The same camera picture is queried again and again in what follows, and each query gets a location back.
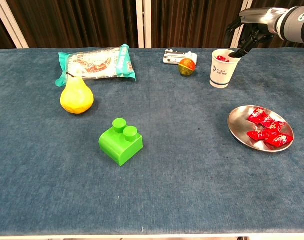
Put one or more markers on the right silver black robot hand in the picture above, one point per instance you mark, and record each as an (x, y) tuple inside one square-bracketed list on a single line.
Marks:
[(262, 17)]

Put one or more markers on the red candy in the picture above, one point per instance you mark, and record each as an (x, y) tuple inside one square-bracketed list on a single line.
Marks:
[(257, 116), (279, 140), (220, 58), (269, 121), (258, 135), (279, 125)]

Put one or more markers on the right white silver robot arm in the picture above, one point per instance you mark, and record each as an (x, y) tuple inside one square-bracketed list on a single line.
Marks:
[(297, 22)]

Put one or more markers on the white paper cup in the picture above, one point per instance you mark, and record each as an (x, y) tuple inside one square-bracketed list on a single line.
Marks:
[(220, 75)]

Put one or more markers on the round steel plate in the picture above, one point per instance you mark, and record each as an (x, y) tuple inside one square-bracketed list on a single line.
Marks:
[(238, 122)]

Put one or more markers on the orange green toy ball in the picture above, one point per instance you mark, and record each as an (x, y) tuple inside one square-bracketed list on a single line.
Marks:
[(186, 67)]

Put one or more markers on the white plastic clip device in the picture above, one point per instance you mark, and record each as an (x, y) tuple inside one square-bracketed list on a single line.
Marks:
[(171, 58)]

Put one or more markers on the teal snack package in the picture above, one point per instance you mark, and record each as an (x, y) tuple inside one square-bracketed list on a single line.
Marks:
[(96, 63)]

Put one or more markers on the green building block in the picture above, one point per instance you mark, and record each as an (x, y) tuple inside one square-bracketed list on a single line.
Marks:
[(116, 147)]

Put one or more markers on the blue table cloth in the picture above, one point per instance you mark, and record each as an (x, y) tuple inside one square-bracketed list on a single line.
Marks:
[(166, 187)]

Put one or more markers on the yellow toy pear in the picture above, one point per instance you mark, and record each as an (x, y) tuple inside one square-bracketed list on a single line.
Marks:
[(76, 98)]

